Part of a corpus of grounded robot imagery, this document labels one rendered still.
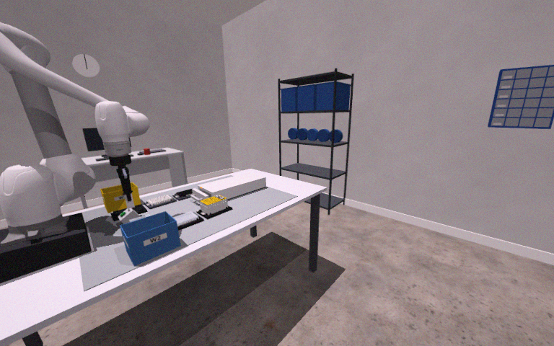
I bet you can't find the grey bench mat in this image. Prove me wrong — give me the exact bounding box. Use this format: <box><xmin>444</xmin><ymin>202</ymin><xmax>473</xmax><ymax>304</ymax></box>
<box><xmin>79</xmin><ymin>175</ymin><xmax>298</xmax><ymax>292</ymax></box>

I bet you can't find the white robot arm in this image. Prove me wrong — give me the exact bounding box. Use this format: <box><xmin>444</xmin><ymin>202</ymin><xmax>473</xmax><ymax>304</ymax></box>
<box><xmin>0</xmin><ymin>22</ymin><xmax>150</xmax><ymax>247</ymax></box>

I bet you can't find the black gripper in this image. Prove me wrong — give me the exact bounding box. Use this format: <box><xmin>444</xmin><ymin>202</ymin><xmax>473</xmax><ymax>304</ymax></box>
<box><xmin>109</xmin><ymin>155</ymin><xmax>135</xmax><ymax>209</ymax></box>

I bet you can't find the blue bin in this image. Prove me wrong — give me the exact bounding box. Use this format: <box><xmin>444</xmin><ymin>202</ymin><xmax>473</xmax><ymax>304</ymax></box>
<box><xmin>120</xmin><ymin>211</ymin><xmax>181</xmax><ymax>266</ymax></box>

